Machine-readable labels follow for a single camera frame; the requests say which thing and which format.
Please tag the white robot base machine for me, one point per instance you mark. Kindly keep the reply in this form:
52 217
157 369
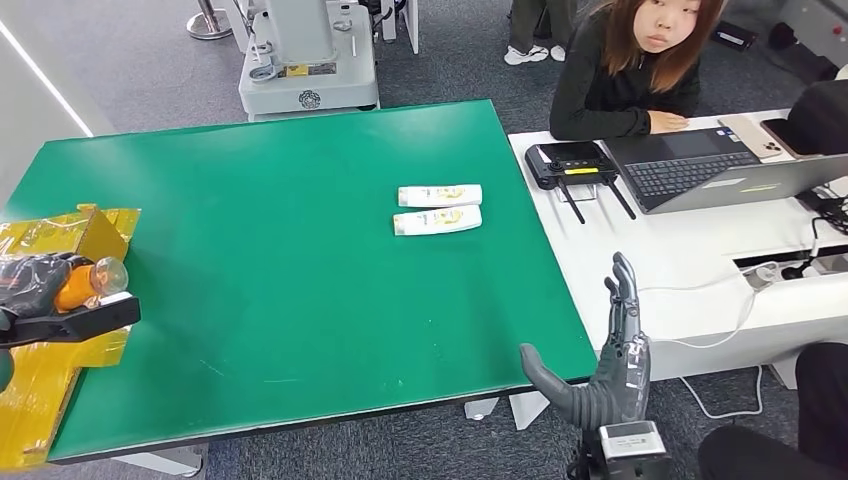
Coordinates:
308 66

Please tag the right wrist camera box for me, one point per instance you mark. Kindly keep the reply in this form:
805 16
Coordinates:
632 447

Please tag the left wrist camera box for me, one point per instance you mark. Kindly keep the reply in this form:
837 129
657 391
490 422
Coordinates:
73 324

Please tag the white power adapter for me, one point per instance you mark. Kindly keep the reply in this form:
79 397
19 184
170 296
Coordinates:
762 275

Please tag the white table foot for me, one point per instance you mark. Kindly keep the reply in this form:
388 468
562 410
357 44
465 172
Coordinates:
159 462
478 409
528 411

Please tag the yellow taped cardboard box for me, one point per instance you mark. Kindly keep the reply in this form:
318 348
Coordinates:
40 397

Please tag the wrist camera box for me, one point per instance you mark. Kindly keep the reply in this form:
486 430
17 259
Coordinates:
73 324
632 447

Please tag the black remote controller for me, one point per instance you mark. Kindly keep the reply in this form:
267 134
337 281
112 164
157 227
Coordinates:
568 162

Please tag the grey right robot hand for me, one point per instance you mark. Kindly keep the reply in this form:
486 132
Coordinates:
619 391

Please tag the dark smartphone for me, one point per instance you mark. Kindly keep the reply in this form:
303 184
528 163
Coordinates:
783 136

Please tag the black chair headrest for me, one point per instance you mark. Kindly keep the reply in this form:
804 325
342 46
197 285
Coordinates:
821 119

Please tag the orange detergent bottle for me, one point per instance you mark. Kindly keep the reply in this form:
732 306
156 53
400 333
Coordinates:
76 291

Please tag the white shampoo bottle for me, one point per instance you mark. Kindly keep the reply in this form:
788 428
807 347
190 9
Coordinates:
434 222
437 196

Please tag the metal stanchion base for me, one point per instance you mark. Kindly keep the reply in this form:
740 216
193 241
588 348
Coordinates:
208 25

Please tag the beige smartphone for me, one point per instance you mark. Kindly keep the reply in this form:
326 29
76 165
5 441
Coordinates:
752 136

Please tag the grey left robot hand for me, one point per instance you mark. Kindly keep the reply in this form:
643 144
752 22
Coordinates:
33 285

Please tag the person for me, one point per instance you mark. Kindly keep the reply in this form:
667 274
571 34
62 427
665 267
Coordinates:
526 26
821 411
596 93

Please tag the black chair base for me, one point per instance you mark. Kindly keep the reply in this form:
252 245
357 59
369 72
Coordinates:
785 34

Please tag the grey laptop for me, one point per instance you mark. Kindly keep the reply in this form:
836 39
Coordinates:
692 171

